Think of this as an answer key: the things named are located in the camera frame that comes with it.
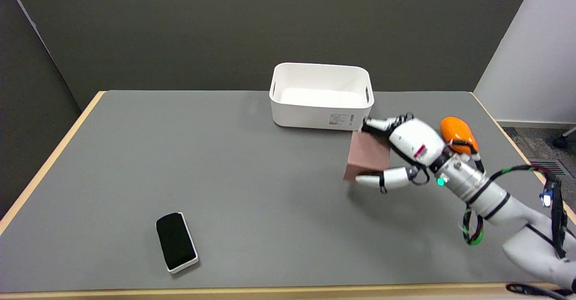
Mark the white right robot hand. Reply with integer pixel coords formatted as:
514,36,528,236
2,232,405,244
355,113,450,190

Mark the brown wooden cube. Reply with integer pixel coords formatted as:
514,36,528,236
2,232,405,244
344,131,392,182

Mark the orange rounded object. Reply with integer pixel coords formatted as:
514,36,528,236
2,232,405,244
440,116,479,155

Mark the white plastic storage bin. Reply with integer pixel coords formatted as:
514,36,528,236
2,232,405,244
269,63,375,131

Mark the floor vent grille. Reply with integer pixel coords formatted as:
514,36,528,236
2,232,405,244
528,158,572,178

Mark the black and white eraser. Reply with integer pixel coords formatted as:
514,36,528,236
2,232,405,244
155,212,199,274

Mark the green and black cable loop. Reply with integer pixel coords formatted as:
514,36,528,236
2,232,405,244
459,208,485,246

